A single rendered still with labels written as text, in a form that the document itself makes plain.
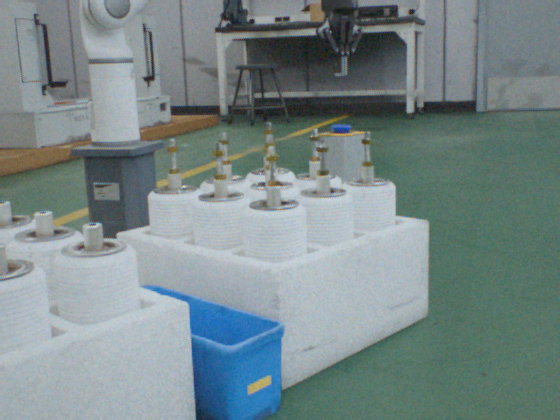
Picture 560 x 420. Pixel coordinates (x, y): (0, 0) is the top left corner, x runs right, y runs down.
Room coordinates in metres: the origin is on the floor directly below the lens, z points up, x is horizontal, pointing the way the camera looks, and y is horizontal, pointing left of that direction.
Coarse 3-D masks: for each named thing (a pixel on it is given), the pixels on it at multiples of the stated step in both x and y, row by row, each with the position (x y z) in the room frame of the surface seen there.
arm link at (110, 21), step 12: (96, 0) 1.47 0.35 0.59; (108, 0) 1.47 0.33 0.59; (120, 0) 1.48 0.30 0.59; (132, 0) 1.50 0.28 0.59; (144, 0) 1.52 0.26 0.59; (96, 12) 1.47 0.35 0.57; (108, 12) 1.47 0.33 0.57; (120, 12) 1.48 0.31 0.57; (132, 12) 1.50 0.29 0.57; (108, 24) 1.48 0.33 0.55; (120, 24) 1.49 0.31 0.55
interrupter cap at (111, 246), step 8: (104, 240) 0.85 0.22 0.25; (112, 240) 0.85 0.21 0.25; (120, 240) 0.84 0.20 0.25; (64, 248) 0.82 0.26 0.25; (72, 248) 0.82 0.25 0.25; (80, 248) 0.82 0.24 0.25; (104, 248) 0.82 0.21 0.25; (112, 248) 0.81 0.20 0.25; (120, 248) 0.81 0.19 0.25; (72, 256) 0.79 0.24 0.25; (80, 256) 0.78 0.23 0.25; (88, 256) 0.78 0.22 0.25; (96, 256) 0.78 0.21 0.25
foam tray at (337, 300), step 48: (144, 240) 1.15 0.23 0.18; (192, 240) 1.15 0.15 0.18; (384, 240) 1.12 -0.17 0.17; (192, 288) 1.07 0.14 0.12; (240, 288) 0.99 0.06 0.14; (288, 288) 0.95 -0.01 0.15; (336, 288) 1.03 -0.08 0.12; (384, 288) 1.12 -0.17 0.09; (288, 336) 0.95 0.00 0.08; (336, 336) 1.03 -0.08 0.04; (384, 336) 1.12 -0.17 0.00; (288, 384) 0.95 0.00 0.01
